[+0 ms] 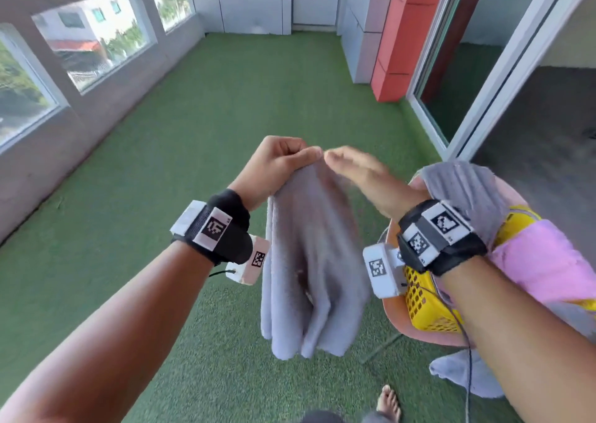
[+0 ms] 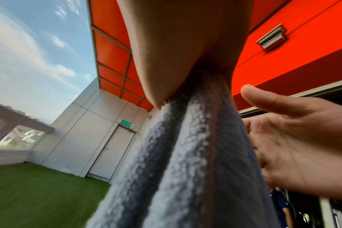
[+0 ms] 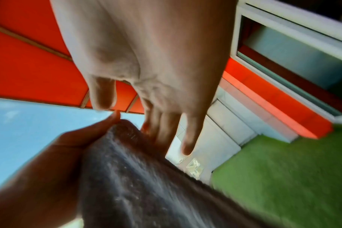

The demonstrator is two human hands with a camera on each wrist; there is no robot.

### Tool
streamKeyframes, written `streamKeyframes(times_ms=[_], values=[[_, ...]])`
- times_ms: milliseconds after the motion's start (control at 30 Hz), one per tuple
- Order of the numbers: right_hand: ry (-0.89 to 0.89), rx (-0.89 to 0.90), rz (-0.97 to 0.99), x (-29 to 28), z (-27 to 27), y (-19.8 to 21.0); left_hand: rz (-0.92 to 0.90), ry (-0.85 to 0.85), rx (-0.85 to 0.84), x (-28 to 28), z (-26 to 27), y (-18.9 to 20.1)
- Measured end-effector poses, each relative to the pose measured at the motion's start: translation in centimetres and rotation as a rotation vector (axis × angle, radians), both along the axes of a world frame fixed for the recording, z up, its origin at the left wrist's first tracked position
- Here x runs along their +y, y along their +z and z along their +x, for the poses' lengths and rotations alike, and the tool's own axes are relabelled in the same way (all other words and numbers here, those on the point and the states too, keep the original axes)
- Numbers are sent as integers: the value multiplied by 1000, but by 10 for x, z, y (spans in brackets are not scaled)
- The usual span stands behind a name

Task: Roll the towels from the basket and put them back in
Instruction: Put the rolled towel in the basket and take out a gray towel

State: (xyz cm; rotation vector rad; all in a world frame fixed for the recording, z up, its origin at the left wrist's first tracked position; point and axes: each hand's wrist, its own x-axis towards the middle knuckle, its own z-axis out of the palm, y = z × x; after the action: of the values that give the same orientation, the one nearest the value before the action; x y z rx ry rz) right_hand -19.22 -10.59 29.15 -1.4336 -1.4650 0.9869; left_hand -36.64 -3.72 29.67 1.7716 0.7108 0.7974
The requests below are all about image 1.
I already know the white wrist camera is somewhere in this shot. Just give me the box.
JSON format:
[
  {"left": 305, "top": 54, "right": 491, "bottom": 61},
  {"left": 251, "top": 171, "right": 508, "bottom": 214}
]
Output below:
[
  {"left": 225, "top": 234, "right": 271, "bottom": 286},
  {"left": 363, "top": 243, "right": 409, "bottom": 300}
]

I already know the person's bare foot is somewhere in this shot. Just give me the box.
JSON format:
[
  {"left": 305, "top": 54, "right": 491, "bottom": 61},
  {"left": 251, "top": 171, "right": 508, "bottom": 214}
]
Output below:
[{"left": 376, "top": 385, "right": 402, "bottom": 423}]

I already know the small window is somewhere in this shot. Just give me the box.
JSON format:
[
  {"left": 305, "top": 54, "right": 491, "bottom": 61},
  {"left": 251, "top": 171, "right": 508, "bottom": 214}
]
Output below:
[{"left": 148, "top": 0, "right": 195, "bottom": 34}]

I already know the black right wrist band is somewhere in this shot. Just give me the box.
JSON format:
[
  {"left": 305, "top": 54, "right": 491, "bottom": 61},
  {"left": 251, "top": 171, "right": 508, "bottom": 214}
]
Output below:
[{"left": 396, "top": 199, "right": 489, "bottom": 277}]

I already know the person's right hand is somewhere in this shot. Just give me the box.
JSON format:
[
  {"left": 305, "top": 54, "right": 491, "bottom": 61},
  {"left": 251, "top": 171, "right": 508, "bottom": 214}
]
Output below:
[{"left": 323, "top": 146, "right": 432, "bottom": 221}]

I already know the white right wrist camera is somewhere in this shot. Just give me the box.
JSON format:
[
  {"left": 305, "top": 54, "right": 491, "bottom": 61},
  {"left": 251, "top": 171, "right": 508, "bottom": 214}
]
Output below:
[{"left": 363, "top": 243, "right": 409, "bottom": 300}]

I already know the person's left hand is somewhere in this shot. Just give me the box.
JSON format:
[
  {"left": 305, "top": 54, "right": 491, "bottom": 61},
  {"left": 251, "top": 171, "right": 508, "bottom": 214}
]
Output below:
[{"left": 228, "top": 135, "right": 324, "bottom": 212}]

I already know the pink towel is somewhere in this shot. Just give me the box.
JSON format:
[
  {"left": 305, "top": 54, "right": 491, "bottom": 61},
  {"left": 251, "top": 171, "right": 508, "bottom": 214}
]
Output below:
[{"left": 488, "top": 220, "right": 596, "bottom": 305}]

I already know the black wrist band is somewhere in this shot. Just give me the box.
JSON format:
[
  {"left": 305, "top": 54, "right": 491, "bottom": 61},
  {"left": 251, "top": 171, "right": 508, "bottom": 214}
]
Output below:
[
  {"left": 396, "top": 199, "right": 489, "bottom": 277},
  {"left": 169, "top": 188, "right": 254, "bottom": 266}
]

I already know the red column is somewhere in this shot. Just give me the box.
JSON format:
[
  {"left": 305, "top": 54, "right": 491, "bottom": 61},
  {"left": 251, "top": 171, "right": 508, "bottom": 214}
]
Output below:
[{"left": 370, "top": 0, "right": 452, "bottom": 103}]

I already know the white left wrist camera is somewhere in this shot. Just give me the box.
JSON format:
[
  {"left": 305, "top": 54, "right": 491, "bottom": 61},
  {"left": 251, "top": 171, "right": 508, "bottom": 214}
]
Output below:
[{"left": 225, "top": 234, "right": 271, "bottom": 286}]

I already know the sliding glass door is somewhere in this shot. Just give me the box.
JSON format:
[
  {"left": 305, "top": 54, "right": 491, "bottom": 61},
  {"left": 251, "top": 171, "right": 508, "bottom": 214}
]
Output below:
[{"left": 406, "top": 0, "right": 596, "bottom": 162}]

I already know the yellow plastic laundry basket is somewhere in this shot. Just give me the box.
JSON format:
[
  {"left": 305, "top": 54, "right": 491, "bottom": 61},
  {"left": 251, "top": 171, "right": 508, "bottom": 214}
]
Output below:
[{"left": 402, "top": 206, "right": 596, "bottom": 335}]

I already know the pink chair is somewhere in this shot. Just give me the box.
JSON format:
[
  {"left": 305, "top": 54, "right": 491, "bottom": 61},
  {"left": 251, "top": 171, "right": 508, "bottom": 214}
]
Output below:
[{"left": 361, "top": 171, "right": 531, "bottom": 366}]

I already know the grey towel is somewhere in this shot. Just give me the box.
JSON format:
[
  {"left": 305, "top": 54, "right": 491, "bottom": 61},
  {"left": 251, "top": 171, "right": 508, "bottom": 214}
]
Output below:
[
  {"left": 418, "top": 159, "right": 511, "bottom": 247},
  {"left": 259, "top": 159, "right": 373, "bottom": 361},
  {"left": 428, "top": 301, "right": 596, "bottom": 399}
]

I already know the person's right forearm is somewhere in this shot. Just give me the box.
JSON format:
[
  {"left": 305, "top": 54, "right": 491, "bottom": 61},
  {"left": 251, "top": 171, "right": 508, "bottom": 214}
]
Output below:
[{"left": 438, "top": 254, "right": 596, "bottom": 423}]

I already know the wide window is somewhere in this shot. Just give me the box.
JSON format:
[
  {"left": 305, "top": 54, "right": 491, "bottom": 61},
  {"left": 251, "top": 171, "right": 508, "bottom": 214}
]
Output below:
[{"left": 31, "top": 0, "right": 158, "bottom": 95}]

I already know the black left wrist band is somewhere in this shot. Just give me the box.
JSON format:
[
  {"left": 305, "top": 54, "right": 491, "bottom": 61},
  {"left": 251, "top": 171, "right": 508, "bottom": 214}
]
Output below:
[{"left": 169, "top": 188, "right": 254, "bottom": 266}]

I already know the large window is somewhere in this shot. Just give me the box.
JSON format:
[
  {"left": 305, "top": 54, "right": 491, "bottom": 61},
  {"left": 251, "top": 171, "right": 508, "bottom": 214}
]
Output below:
[{"left": 0, "top": 23, "right": 70, "bottom": 154}]

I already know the person's left forearm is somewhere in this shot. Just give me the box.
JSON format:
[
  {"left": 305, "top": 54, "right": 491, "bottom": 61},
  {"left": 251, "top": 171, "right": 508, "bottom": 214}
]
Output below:
[{"left": 0, "top": 239, "right": 220, "bottom": 423}]

